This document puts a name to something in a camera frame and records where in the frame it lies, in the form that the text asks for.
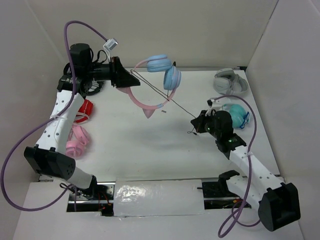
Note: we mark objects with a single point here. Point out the red headphones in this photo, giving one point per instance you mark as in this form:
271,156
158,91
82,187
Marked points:
84,112

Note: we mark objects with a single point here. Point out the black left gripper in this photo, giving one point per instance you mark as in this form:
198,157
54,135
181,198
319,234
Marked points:
120,77

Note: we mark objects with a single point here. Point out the black wired headphones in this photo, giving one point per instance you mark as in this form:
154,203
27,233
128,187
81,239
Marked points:
96,87

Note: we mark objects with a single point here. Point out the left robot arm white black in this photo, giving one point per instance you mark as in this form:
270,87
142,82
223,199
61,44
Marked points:
48,157

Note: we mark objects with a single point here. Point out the white taped front panel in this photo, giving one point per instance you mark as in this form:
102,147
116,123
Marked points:
158,198

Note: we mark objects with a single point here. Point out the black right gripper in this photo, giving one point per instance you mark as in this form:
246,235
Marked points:
198,124

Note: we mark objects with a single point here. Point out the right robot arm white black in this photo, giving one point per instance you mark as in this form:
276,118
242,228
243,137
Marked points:
276,202

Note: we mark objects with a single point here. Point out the grey white headphones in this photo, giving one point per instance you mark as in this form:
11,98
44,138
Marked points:
227,82

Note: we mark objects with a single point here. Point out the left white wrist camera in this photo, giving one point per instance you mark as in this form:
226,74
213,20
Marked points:
108,46

